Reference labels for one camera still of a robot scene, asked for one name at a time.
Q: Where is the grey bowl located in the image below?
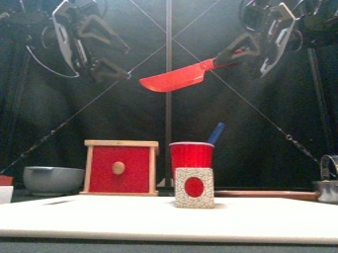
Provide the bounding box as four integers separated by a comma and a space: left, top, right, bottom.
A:
22, 165, 86, 198

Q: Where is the wooden box with red drawer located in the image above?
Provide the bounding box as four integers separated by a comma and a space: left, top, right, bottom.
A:
78, 139, 162, 198

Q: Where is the grey vertical frame post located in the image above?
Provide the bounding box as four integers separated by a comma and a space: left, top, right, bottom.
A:
157, 0, 178, 190

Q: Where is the thin diagonal brace wire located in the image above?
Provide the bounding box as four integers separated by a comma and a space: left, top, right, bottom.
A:
127, 0, 321, 165
0, 0, 223, 176

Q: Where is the speckled toy sushi red centre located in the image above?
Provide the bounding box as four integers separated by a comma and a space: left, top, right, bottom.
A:
173, 167, 217, 210

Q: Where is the red and white block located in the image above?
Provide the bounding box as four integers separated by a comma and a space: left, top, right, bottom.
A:
0, 175, 16, 206

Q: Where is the blue stick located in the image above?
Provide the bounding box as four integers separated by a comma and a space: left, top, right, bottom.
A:
206, 122, 227, 146

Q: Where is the red plastic toy knife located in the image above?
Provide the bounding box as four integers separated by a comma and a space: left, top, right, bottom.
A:
139, 48, 249, 94

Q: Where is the black left wrist cable loop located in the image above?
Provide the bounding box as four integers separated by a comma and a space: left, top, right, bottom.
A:
24, 24, 82, 79

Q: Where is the black dark side frame post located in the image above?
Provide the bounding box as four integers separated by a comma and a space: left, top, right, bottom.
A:
306, 46, 337, 156

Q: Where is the red plastic cup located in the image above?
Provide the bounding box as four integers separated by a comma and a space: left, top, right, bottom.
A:
169, 141, 217, 191

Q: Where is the white cutting board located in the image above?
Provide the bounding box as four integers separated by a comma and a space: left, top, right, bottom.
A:
0, 194, 338, 246

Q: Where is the metal pot with wooden handle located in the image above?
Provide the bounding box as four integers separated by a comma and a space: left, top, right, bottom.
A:
214, 154, 338, 205

